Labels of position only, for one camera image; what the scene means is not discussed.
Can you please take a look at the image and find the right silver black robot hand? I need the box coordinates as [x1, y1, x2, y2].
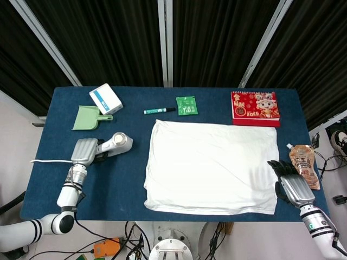
[267, 159, 316, 209]

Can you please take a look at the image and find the brown spout pouch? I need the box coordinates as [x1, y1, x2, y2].
[286, 142, 321, 190]

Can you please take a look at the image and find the red desk calendar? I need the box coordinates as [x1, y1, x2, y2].
[230, 90, 281, 127]

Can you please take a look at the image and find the white blue cardboard box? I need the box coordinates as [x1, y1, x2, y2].
[89, 83, 123, 115]

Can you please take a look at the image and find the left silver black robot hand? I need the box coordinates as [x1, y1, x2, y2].
[70, 138, 112, 165]

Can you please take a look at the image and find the grey aluminium frame post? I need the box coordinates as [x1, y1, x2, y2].
[9, 0, 82, 87]
[238, 0, 294, 88]
[157, 0, 174, 88]

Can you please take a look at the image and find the light green plastic dustpan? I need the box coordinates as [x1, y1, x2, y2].
[71, 105, 114, 131]

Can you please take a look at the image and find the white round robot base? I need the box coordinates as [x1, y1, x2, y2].
[148, 222, 207, 260]

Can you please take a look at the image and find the blue felt table cover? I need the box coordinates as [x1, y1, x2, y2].
[20, 86, 331, 223]

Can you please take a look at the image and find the black white sneaker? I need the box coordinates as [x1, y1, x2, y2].
[326, 129, 347, 151]

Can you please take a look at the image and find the orange floor device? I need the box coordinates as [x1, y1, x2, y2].
[93, 237, 122, 258]

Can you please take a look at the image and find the black pleated curtain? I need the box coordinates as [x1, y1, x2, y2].
[0, 0, 347, 131]

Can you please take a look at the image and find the green sachet packet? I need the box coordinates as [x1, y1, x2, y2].
[175, 95, 199, 116]

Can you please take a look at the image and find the green marker pen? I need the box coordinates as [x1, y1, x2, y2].
[143, 107, 176, 115]

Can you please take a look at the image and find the white cloth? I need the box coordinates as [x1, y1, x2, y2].
[143, 119, 280, 216]

